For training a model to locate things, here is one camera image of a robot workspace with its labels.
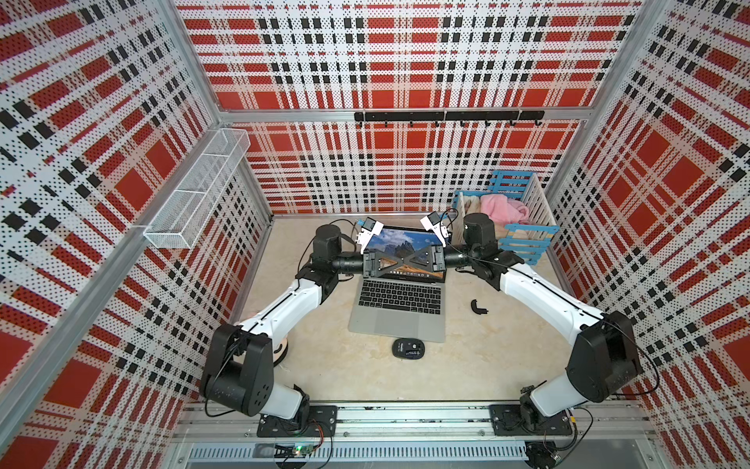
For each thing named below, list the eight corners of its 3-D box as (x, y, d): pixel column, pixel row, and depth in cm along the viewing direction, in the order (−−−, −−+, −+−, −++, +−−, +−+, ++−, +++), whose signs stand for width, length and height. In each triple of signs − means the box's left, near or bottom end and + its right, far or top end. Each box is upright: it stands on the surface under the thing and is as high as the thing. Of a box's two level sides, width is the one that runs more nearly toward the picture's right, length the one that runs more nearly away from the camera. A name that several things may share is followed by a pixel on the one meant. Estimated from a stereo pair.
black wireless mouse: (392, 359, 85) (392, 356, 83) (392, 340, 89) (392, 337, 87) (425, 359, 85) (425, 356, 83) (423, 340, 89) (424, 337, 87)
